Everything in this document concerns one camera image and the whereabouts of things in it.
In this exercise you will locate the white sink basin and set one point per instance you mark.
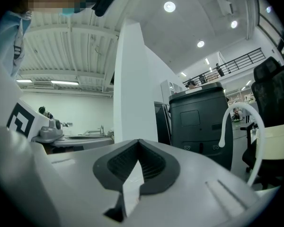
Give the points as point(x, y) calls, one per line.
point(132, 193)

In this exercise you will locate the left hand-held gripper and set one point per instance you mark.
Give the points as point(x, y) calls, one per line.
point(21, 120)

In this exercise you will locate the black head camera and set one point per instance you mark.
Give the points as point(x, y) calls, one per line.
point(106, 1)

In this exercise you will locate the wall air conditioner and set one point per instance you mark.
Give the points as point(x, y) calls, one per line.
point(43, 84)

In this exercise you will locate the dark grey cabinet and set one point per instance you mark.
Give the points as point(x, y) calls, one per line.
point(162, 124)

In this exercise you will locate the white arched cabinet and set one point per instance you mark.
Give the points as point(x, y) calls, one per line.
point(169, 90)

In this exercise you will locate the white plastic basket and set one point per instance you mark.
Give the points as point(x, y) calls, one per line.
point(279, 141)

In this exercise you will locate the long tube light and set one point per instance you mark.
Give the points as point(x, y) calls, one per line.
point(24, 81)
point(64, 82)

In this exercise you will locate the ceiling air conditioner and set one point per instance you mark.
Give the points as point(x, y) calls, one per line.
point(224, 1)

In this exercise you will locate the black office chair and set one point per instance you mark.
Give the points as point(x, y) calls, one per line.
point(274, 93)

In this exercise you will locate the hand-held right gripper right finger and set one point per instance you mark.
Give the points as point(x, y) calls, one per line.
point(191, 190)

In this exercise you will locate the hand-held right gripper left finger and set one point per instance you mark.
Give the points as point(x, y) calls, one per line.
point(85, 181)

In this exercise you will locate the white curved faucet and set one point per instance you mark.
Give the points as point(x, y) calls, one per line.
point(260, 136)

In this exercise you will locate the person's light blue shirt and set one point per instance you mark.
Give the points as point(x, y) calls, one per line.
point(7, 39)

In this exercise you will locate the teal face mask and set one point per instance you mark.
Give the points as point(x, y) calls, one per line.
point(68, 10)

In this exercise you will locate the black cabinet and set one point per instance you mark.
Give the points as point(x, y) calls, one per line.
point(198, 126)

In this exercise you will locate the black balcony railing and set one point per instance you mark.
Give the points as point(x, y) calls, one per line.
point(236, 64)

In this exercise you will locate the round ceiling light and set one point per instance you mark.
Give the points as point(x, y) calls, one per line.
point(200, 44)
point(169, 6)
point(234, 24)

